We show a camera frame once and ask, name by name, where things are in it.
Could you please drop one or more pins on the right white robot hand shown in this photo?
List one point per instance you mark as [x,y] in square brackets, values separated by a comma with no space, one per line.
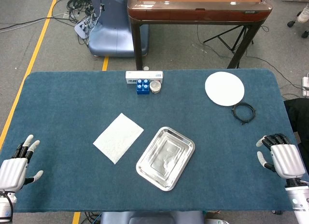
[287,161]

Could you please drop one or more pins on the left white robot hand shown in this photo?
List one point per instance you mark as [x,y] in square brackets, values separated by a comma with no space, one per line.
[12,172]

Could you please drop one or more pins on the white cloth napkin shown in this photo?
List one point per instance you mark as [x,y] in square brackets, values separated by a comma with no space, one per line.
[118,138]

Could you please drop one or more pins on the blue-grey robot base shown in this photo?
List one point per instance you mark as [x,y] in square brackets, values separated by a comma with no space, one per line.
[111,38]

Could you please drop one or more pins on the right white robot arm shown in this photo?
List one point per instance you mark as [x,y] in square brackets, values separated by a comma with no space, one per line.
[299,204]

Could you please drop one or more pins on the silver metal tray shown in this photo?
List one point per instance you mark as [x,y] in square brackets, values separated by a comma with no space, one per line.
[166,158]

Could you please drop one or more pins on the plain white power strip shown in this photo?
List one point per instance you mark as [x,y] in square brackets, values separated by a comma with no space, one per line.
[306,85]

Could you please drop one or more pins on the blue felt table cover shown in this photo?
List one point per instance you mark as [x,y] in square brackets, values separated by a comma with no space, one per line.
[72,108]

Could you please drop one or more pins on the white round plate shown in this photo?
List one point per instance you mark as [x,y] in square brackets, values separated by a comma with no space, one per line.
[224,88]

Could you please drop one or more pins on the black chair caster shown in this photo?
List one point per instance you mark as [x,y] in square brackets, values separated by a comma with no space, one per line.
[291,23]
[305,34]

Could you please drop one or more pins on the white shoe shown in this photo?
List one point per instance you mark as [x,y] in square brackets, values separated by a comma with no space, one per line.
[303,16]

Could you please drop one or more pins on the blue-grey robot torso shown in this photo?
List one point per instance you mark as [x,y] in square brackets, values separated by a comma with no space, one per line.
[152,218]

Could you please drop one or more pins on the clear round clip container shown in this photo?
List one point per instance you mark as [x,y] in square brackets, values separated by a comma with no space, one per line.
[155,87]

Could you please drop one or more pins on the blue building block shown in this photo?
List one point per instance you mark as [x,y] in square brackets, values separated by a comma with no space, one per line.
[143,90]

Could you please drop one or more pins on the white power strip with plugs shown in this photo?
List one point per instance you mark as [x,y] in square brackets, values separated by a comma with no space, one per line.
[80,28]

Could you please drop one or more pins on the white toothpaste box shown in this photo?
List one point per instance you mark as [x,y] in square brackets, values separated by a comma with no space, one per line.
[144,75]

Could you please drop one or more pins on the small white disc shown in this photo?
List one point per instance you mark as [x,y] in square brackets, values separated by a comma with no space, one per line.
[146,68]

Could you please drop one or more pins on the brown mahjong table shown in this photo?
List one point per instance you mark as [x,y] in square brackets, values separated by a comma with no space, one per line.
[193,15]

